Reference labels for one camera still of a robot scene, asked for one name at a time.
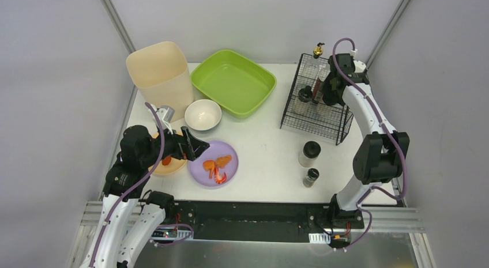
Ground white powder shaker bottle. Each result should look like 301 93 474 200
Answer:
294 85 313 115

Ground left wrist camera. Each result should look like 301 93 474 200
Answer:
149 104 175 134

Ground green plastic tub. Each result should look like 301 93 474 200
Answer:
191 50 277 119

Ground orange chicken wing toy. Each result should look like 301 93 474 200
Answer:
203 160 218 179

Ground small pepper jar black cap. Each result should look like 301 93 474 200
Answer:
303 168 319 188

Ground black-cap shaker bottle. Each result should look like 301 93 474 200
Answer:
298 141 321 168

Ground black wire basket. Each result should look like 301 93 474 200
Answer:
280 53 353 145

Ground purple plastic plate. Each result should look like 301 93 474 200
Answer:
188 140 239 188

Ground fried chicken nugget piece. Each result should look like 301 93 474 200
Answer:
216 155 232 168

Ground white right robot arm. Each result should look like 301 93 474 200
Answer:
323 53 410 228

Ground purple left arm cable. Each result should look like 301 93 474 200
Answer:
88 102 194 268

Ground beige plastic bin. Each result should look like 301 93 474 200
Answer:
126 41 194 122

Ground white ceramic bowl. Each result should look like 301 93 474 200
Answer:
184 99 222 131

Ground speckled seasoning shaker bottle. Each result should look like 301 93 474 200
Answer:
322 92 338 106

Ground red shrimp toy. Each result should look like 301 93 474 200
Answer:
214 167 227 184

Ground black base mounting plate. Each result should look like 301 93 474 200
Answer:
170 201 364 243

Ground brown food scraps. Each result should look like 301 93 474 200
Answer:
161 156 172 166

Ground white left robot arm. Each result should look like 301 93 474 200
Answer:
81 125 210 267

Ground clear oil bottle gold spout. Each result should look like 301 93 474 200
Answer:
302 43 325 79

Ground yellow plastic plate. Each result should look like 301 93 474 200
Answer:
146 129 187 177

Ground dark vinegar bottle red label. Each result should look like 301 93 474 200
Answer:
312 67 330 104

